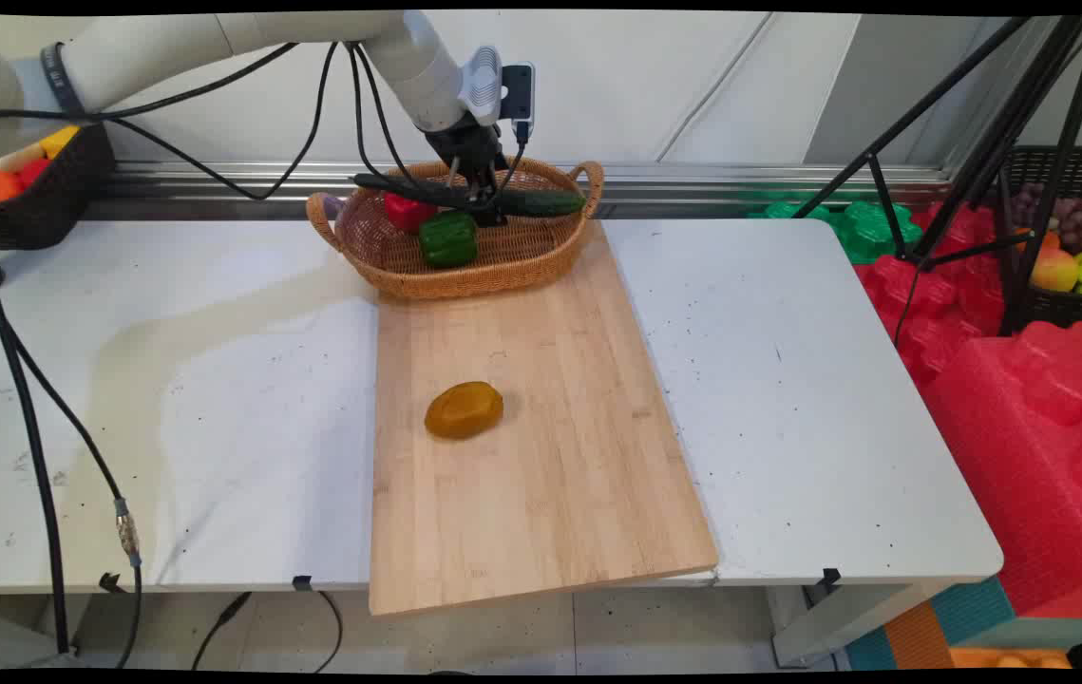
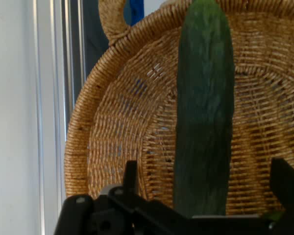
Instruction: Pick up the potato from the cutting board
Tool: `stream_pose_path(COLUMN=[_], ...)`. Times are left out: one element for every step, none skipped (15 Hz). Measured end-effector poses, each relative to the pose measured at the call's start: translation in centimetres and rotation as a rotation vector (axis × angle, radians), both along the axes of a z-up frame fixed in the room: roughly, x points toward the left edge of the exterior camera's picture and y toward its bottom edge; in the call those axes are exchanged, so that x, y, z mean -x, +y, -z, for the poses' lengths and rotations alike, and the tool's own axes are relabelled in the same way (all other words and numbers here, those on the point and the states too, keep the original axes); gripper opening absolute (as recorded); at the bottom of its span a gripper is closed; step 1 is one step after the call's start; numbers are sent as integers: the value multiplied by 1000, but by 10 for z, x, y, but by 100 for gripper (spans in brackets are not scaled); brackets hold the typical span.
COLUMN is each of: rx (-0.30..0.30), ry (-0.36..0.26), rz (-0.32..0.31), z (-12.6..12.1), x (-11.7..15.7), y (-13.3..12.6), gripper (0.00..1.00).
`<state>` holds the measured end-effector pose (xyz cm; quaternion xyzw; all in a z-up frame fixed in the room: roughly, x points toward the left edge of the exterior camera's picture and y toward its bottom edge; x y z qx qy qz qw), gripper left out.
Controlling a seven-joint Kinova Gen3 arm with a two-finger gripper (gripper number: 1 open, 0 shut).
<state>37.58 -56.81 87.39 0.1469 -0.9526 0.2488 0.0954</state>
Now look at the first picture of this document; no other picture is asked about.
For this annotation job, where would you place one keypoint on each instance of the small red foam block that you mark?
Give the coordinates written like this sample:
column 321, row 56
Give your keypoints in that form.
column 939, row 285

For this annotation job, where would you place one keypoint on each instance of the teal and orange foam mat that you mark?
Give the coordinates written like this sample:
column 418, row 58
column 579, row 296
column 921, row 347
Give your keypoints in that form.
column 958, row 627

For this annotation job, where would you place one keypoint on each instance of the light wooden cutting board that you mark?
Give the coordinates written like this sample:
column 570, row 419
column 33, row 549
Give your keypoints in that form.
column 522, row 456

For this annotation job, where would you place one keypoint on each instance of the green toy cucumber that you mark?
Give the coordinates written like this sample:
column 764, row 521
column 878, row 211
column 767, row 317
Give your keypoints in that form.
column 545, row 202

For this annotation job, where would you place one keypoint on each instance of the black plastic crate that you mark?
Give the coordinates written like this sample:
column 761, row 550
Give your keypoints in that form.
column 1072, row 166

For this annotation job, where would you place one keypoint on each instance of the orange-red toy peach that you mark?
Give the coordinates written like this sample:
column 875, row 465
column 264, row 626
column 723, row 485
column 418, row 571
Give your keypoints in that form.
column 1053, row 270

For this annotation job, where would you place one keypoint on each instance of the red toy fruit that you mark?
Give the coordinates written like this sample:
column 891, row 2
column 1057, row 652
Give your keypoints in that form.
column 31, row 172

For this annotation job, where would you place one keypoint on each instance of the metal wall rail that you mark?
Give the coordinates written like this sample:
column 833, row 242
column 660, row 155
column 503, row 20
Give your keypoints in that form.
column 740, row 185

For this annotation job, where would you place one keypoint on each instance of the yellow-brown toy mango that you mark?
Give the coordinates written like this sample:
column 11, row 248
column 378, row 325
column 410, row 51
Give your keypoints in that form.
column 464, row 410

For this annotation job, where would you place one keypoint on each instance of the green foam block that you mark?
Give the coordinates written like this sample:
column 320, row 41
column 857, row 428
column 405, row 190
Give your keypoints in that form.
column 868, row 231

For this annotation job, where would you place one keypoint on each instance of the black woven fruit basket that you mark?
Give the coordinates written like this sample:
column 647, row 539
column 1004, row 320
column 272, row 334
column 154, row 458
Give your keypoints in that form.
column 37, row 214

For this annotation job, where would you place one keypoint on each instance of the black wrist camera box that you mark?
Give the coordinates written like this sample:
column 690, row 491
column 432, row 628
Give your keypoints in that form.
column 518, row 95

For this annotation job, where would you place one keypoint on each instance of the red toy bell pepper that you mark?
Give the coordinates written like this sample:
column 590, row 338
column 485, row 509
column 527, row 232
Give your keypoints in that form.
column 405, row 213

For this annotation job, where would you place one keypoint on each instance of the white table leg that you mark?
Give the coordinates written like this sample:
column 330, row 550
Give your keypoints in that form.
column 844, row 622

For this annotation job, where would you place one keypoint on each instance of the purple toy eggplant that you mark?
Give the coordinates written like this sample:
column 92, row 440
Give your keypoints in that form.
column 332, row 205

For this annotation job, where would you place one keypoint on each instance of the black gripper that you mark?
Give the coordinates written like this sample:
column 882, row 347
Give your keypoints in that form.
column 461, row 142

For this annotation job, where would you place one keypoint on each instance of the green toy bell pepper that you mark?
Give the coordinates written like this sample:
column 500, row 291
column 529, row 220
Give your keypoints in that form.
column 448, row 239

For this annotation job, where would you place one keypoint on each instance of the purple toy grapes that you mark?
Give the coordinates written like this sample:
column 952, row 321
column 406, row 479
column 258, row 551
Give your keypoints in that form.
column 1072, row 217

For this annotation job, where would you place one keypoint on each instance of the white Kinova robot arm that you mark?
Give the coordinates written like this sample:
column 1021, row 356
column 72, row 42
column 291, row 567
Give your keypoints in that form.
column 170, row 43

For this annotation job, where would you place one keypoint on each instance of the large red foam block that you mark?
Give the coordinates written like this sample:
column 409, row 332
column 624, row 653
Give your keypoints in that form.
column 1034, row 446

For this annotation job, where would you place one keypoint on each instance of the white table cover sheet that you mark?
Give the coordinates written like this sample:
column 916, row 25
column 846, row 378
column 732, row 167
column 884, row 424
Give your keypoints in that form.
column 170, row 408

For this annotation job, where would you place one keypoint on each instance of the yellow toy fruit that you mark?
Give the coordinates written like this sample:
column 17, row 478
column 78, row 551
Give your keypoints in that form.
column 59, row 141

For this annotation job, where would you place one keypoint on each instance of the black camera tripod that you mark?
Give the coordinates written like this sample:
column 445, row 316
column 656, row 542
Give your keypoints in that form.
column 1015, row 123

